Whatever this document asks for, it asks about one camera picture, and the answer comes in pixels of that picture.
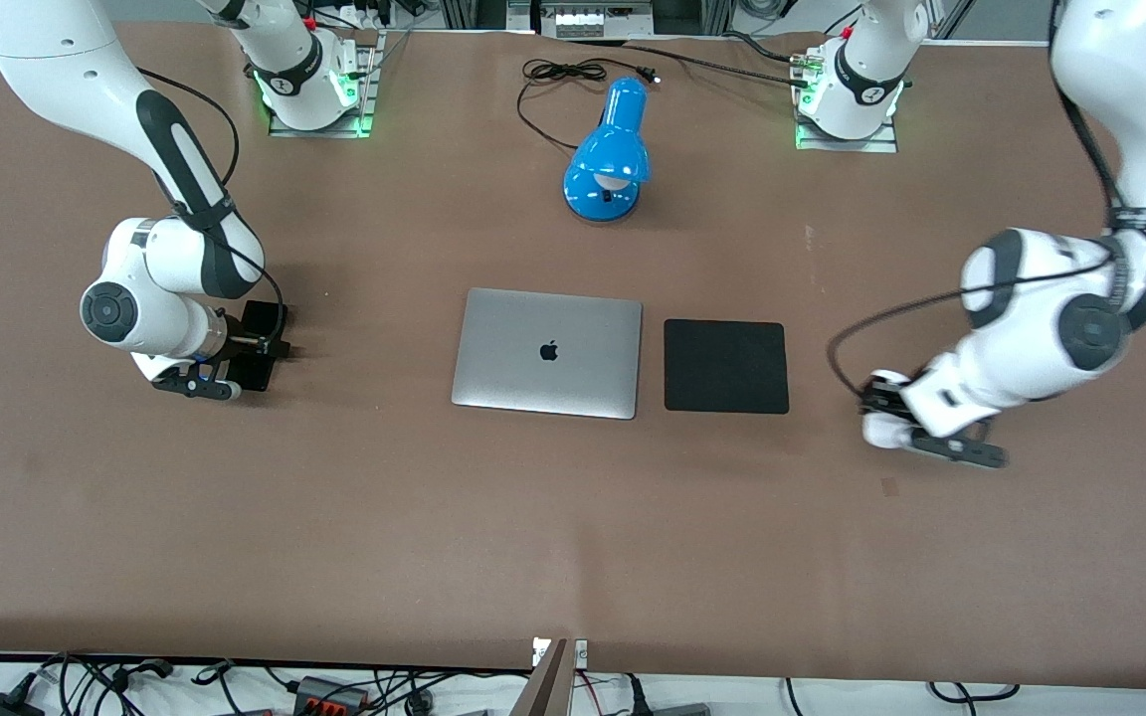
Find black smartphone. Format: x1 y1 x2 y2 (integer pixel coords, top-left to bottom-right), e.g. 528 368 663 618
228 301 288 392

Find black mouse pad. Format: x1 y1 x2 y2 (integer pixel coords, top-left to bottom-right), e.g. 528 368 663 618
664 319 790 415

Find silver closed laptop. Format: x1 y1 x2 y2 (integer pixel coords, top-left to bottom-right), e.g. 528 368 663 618
451 287 644 421

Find orange black connector block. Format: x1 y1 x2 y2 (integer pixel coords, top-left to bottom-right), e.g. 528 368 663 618
294 676 370 715

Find blue desk lamp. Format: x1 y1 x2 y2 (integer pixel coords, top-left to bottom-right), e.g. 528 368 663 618
562 77 653 224

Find white power strip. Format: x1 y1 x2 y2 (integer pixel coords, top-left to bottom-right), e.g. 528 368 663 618
553 0 654 39

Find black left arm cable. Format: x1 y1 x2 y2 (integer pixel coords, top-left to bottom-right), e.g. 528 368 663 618
827 0 1146 404

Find black looped cable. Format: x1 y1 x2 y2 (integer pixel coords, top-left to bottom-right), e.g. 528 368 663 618
926 681 1022 703

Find aluminium arm base plate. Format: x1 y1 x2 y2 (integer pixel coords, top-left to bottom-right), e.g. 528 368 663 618
794 40 899 153
268 30 380 138

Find black base power cable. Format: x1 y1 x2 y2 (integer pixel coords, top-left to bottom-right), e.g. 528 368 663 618
623 44 813 89

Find small metal bracket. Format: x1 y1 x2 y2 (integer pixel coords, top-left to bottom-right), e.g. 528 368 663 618
531 638 589 667

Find black lamp cord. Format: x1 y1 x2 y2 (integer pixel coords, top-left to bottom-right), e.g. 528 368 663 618
516 58 661 152

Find brown slanted post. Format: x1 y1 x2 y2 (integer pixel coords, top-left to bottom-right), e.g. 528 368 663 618
510 639 570 716

